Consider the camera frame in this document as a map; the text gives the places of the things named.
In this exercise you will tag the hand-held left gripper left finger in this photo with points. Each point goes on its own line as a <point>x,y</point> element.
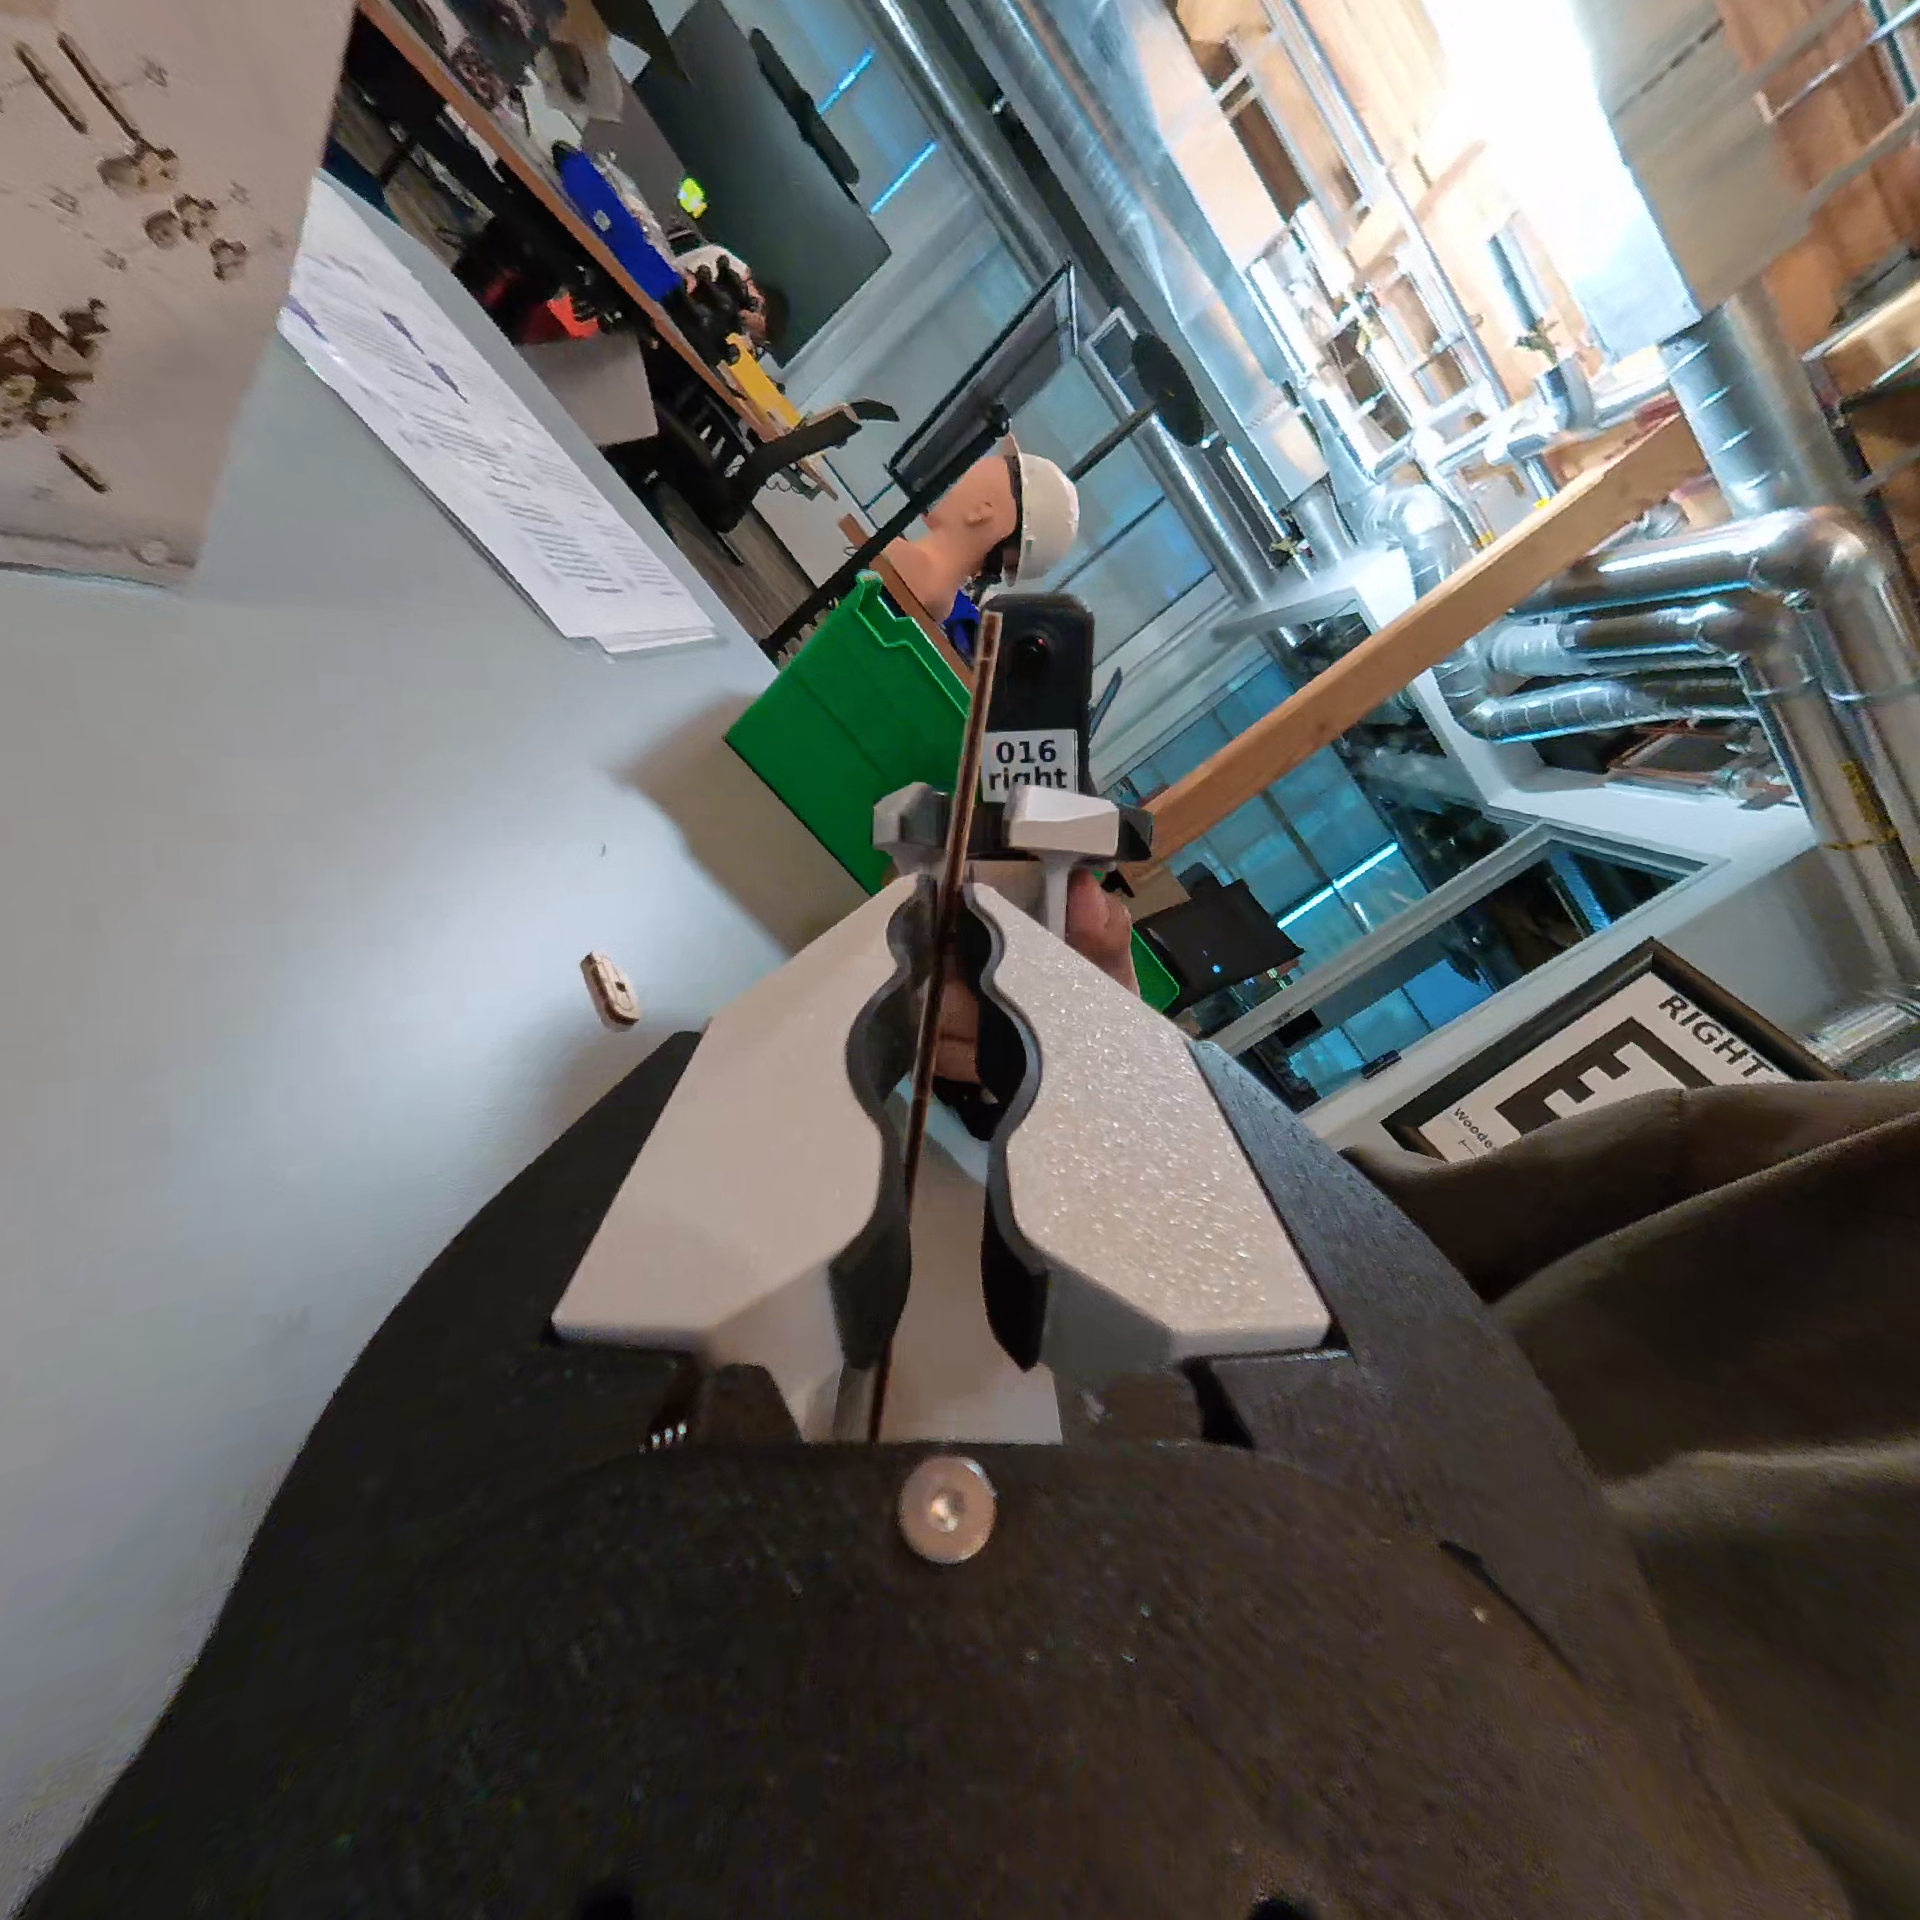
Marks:
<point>722,1201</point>

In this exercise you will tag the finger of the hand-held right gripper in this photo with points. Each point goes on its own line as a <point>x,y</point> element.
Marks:
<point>1074,825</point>
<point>917,821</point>

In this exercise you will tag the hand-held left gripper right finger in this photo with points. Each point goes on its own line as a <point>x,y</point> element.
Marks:
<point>1155,1201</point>

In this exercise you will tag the wooden parts sheet with wheels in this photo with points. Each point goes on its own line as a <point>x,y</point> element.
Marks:
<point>978,720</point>

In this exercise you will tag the small wooden piece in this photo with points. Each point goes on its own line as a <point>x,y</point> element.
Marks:
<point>612,993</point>

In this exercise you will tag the grey desk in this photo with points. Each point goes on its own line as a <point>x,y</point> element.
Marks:
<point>300,901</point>

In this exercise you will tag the person's right hand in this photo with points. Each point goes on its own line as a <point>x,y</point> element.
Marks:
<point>1103,922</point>

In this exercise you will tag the green plastic bin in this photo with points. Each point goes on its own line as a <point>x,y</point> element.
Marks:
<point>840,720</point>

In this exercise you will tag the white hard hat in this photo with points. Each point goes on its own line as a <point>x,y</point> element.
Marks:
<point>1050,504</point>

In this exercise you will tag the mannequin head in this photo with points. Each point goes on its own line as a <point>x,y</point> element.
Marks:
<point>960,523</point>

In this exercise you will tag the framed black white sign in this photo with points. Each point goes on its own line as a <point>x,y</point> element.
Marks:
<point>1501,1117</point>

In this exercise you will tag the wooden beam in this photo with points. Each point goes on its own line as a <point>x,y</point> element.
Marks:
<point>1426,628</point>

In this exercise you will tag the yellow parts bin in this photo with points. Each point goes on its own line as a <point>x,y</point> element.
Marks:
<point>763,386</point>

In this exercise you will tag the laminated paper sheet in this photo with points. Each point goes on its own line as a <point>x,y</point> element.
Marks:
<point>494,451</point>

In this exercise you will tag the black display panel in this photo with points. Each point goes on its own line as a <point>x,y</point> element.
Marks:
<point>765,148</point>

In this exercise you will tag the blue parts bin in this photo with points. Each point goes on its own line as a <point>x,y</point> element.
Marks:
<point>623,224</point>

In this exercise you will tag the person's olive shirt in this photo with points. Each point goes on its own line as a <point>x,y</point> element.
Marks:
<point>1725,1425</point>

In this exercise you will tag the long wooden workbench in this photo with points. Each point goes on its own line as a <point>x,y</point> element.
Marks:
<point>524,162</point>

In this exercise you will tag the assembly instruction booklet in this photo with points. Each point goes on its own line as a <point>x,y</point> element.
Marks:
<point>196,451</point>

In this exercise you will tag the metal ventilation duct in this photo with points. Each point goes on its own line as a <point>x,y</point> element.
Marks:
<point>1800,598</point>

